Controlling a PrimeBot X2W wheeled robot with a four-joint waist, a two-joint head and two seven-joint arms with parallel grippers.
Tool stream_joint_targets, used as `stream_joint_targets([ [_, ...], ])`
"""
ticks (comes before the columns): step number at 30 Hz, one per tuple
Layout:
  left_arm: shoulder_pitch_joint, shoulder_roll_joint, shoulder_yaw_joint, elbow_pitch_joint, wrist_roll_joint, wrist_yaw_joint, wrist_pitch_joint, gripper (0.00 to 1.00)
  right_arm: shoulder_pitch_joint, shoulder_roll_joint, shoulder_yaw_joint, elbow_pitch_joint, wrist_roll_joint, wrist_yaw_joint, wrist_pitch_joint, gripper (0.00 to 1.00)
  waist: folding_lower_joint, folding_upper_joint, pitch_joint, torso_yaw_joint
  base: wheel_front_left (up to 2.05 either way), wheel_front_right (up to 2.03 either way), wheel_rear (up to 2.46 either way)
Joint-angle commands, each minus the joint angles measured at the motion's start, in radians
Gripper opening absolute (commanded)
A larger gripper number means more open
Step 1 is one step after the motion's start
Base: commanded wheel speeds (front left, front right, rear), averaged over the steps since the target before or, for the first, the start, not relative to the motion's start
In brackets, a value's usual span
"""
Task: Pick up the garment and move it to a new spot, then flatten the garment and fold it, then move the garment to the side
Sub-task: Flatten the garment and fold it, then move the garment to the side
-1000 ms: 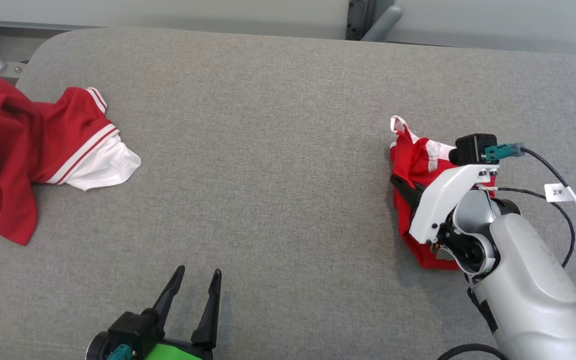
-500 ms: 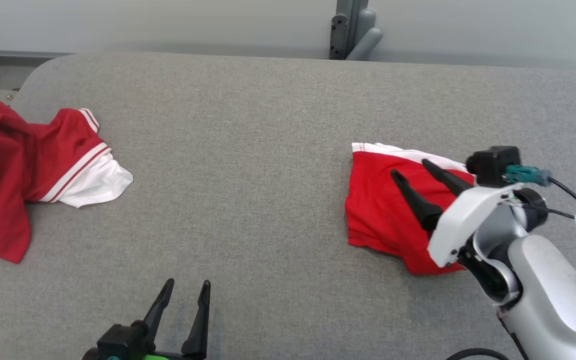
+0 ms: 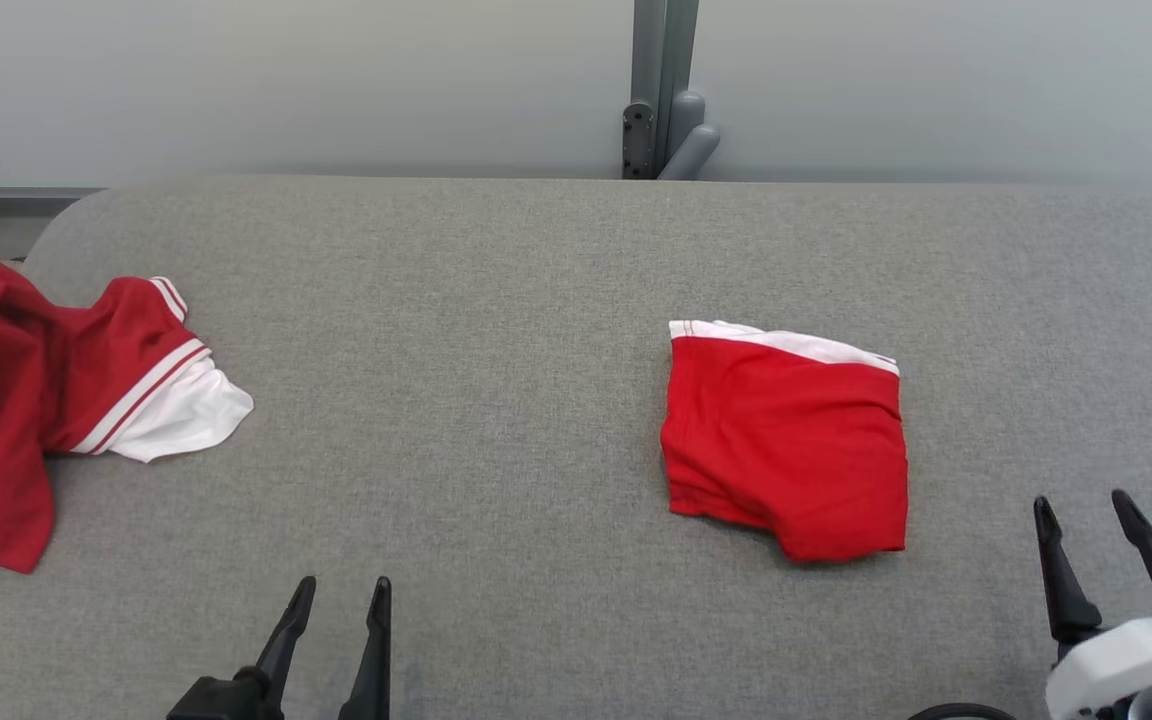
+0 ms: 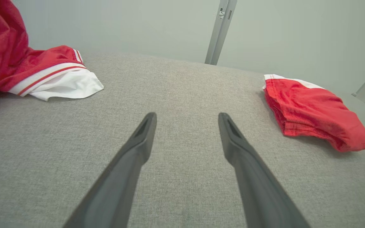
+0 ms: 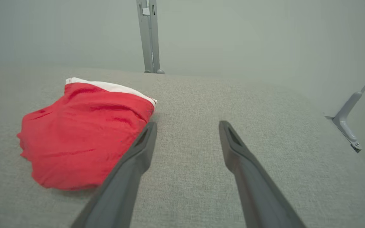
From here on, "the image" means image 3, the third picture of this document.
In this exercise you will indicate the grey metal post bracket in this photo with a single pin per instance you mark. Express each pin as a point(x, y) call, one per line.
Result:
point(666, 50)

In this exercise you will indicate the red shorts white band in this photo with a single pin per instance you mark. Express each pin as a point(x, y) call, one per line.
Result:
point(786, 450)

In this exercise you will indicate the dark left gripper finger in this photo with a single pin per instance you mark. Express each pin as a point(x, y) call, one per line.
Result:
point(286, 640)
point(371, 660)

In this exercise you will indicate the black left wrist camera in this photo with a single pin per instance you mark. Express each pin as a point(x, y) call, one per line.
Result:
point(216, 700)

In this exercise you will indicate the grey round tube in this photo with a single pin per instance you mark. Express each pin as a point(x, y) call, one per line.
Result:
point(688, 140)

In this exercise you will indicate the grey metal rail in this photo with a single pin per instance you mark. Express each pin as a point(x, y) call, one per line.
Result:
point(6, 200)

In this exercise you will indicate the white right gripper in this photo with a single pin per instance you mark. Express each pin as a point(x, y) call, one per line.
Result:
point(1116, 665)

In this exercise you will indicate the red white Bulls jersey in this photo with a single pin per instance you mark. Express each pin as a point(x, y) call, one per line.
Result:
point(16, 390)

